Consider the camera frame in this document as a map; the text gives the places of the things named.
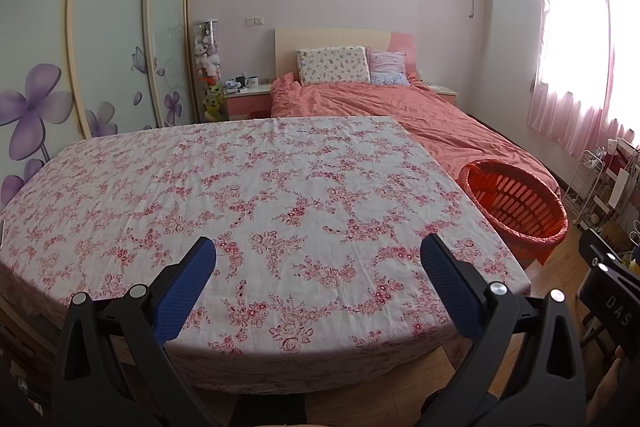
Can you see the salmon pink duvet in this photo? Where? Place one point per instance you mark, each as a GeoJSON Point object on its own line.
{"type": "Point", "coordinates": [390, 107]}

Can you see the beige and pink headboard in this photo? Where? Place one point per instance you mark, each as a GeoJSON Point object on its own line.
{"type": "Point", "coordinates": [330, 38]}

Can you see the pink floral tablecloth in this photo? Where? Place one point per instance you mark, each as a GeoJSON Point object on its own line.
{"type": "Point", "coordinates": [250, 207]}

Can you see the pink window curtain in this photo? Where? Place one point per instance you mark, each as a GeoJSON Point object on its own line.
{"type": "Point", "coordinates": [555, 57]}

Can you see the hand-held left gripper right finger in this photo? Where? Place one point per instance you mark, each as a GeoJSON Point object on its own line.
{"type": "Point", "coordinates": [450, 287]}

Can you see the yellow green plush toy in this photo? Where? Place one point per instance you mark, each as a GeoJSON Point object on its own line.
{"type": "Point", "coordinates": [214, 102]}

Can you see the beige bedside table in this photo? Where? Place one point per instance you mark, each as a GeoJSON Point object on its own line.
{"type": "Point", "coordinates": [444, 92]}

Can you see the white wall socket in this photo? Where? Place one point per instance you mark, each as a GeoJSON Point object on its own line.
{"type": "Point", "coordinates": [254, 21]}

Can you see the white mug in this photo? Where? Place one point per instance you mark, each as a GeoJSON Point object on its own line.
{"type": "Point", "coordinates": [252, 81]}

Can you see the pink striped pillow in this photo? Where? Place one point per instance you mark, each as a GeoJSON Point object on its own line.
{"type": "Point", "coordinates": [387, 67]}

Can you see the floral glass sliding door wardrobe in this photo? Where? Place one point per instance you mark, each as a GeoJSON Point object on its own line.
{"type": "Point", "coordinates": [110, 32]}

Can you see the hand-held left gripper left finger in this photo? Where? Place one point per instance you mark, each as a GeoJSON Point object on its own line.
{"type": "Point", "coordinates": [185, 287]}

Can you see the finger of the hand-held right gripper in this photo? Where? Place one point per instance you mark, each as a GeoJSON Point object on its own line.
{"type": "Point", "coordinates": [600, 252]}

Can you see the pink bedside table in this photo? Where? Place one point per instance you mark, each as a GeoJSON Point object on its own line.
{"type": "Point", "coordinates": [245, 107]}

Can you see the clear tube of plush toys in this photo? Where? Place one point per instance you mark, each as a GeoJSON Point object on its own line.
{"type": "Point", "coordinates": [206, 54]}

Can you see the floral print pillow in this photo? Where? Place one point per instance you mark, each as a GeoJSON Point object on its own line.
{"type": "Point", "coordinates": [332, 66]}

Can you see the dark red board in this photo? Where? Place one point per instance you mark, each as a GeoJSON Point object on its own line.
{"type": "Point", "coordinates": [625, 157]}

